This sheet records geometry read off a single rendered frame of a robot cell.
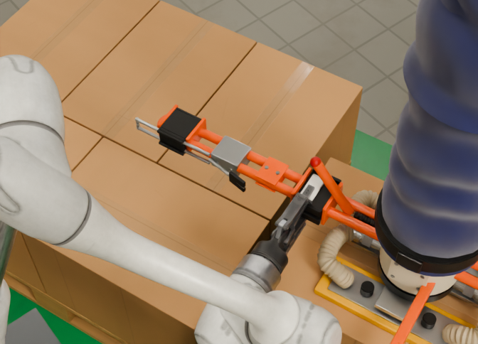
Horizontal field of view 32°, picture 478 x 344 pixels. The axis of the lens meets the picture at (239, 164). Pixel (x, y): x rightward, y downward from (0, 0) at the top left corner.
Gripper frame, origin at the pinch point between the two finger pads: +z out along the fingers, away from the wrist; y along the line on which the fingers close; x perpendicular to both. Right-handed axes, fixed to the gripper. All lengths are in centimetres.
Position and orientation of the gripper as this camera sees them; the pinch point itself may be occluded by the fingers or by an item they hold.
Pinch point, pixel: (311, 194)
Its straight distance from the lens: 177.5
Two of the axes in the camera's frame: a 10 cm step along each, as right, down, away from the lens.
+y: 0.2, 5.8, 8.1
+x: 8.5, 4.1, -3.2
